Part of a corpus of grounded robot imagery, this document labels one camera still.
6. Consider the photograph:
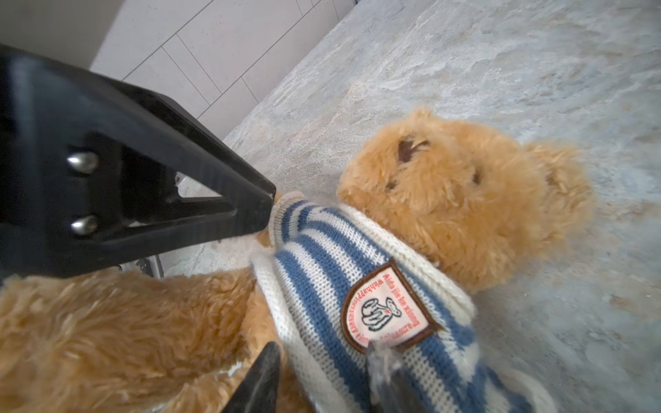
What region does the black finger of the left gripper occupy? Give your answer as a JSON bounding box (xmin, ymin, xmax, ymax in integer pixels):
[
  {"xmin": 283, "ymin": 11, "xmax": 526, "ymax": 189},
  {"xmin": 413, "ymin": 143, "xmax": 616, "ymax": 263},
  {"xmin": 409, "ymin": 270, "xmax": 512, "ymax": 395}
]
[{"xmin": 1, "ymin": 46, "xmax": 276, "ymax": 278}]

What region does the blue white striped knit sweater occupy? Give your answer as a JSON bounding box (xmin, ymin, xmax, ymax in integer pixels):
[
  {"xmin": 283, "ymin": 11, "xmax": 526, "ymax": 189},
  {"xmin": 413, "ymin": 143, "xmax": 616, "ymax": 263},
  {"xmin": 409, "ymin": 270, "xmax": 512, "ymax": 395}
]
[{"xmin": 252, "ymin": 193, "xmax": 556, "ymax": 412}]

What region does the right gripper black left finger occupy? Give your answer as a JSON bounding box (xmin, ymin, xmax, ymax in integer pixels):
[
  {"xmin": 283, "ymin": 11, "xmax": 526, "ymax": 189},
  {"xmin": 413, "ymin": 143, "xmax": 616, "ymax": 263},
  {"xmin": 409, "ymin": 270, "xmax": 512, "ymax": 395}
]
[{"xmin": 221, "ymin": 342, "xmax": 282, "ymax": 413}]

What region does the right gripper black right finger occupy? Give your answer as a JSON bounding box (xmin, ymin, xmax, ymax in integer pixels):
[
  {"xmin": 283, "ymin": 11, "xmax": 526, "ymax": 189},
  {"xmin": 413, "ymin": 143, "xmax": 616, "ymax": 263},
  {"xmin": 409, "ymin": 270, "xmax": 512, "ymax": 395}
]
[{"xmin": 366, "ymin": 342, "xmax": 426, "ymax": 413}]

